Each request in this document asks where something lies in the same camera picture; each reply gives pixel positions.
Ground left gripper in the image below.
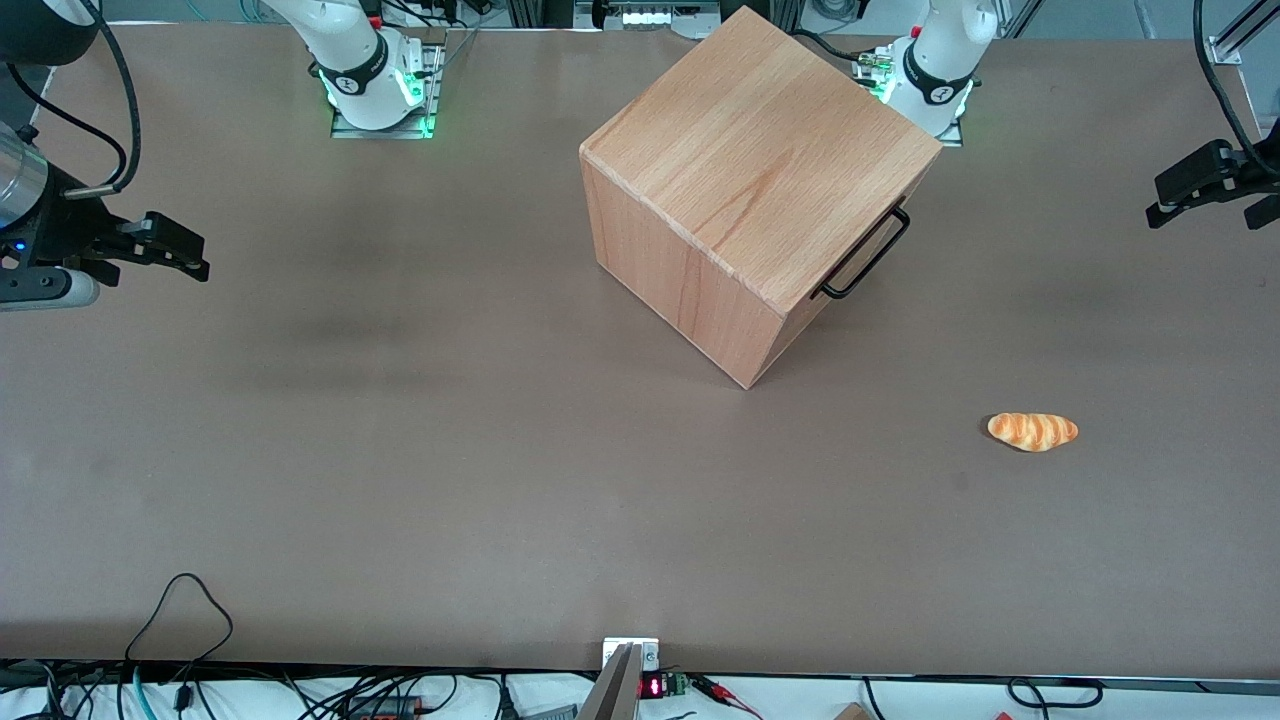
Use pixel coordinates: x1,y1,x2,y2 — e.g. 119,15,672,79
1147,140,1280,229

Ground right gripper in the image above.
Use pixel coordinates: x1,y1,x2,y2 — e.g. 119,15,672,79
0,168,211,287

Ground black metal drawer handle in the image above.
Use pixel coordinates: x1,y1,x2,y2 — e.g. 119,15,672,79
812,200,913,302

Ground light wooden drawer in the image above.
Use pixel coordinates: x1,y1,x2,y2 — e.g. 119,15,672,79
762,150,941,352

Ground light wooden drawer cabinet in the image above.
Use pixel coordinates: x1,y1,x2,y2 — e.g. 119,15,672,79
578,5,943,391

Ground orange toy bread roll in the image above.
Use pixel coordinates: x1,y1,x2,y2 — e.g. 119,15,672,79
987,412,1080,453

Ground orange electronic device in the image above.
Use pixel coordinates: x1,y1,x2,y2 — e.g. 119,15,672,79
345,694,426,720

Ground white power strip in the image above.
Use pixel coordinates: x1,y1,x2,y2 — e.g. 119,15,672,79
620,3,721,28

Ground grey angled mounting bar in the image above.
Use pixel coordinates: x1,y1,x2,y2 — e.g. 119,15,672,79
577,643,644,720

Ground red and black clip leads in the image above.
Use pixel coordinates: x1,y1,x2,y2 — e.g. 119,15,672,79
690,675,763,720

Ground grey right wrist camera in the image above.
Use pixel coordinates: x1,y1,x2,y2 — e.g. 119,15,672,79
0,265,101,312

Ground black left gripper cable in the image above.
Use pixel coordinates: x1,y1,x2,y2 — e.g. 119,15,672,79
1193,0,1280,183

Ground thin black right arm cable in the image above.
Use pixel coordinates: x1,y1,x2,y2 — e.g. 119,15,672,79
5,63,131,186

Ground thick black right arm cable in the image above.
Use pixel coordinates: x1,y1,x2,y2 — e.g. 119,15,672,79
62,0,142,199

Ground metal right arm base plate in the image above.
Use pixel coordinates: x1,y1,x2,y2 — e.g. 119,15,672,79
330,28,447,140

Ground thin black looped cable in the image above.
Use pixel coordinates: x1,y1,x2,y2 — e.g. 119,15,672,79
124,572,236,666

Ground black left arm base cable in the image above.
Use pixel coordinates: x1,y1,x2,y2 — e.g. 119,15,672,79
790,28,881,71

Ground black oval cable loop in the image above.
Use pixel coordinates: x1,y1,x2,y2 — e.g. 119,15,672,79
1007,677,1106,710

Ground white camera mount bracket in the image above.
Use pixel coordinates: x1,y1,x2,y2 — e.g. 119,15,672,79
602,637,662,673

